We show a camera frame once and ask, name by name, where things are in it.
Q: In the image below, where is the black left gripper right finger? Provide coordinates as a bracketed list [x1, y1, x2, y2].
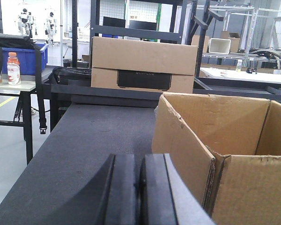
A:
[140, 154, 214, 225]

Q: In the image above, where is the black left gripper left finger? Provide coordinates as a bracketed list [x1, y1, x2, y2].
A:
[39, 154, 137, 225]

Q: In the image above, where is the brown cardboard carton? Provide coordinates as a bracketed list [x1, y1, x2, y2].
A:
[152, 92, 281, 225]

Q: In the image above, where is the dark conveyor belt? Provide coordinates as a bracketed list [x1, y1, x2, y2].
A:
[0, 105, 155, 225]

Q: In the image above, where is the black bag behind conveyor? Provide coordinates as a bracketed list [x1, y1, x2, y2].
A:
[49, 67, 91, 87]

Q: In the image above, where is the closed cardboard box black label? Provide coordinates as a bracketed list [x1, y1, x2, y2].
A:
[91, 37, 198, 93]

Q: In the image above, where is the small grey side table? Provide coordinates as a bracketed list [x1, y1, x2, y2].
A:
[0, 68, 47, 164]

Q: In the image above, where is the white table right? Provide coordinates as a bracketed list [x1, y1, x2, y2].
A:
[200, 67, 281, 84]

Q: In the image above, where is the white plastic bin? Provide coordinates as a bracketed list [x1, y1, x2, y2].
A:
[208, 38, 231, 54]

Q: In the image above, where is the blue crate on table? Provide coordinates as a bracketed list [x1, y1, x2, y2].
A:
[1, 44, 49, 75]

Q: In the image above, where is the orange cap drink bottle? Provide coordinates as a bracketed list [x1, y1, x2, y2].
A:
[7, 52, 21, 85]

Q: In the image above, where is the black metal shelving rack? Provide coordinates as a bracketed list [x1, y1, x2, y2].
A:
[71, 0, 211, 77]

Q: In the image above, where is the background open cardboard box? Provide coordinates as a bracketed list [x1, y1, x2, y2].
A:
[221, 31, 240, 53]

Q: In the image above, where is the white humanoid robot right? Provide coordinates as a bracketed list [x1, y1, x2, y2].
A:
[45, 12, 57, 45]

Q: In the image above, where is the white humanoid robot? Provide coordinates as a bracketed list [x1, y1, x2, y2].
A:
[45, 12, 57, 45]
[17, 8, 37, 38]

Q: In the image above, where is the white humanoid robot left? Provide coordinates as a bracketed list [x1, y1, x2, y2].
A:
[17, 8, 37, 38]

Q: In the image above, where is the silver metal rack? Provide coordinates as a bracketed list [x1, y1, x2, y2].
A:
[202, 6, 281, 69]

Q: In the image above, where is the black bag with straps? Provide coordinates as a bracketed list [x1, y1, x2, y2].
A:
[0, 33, 47, 134]

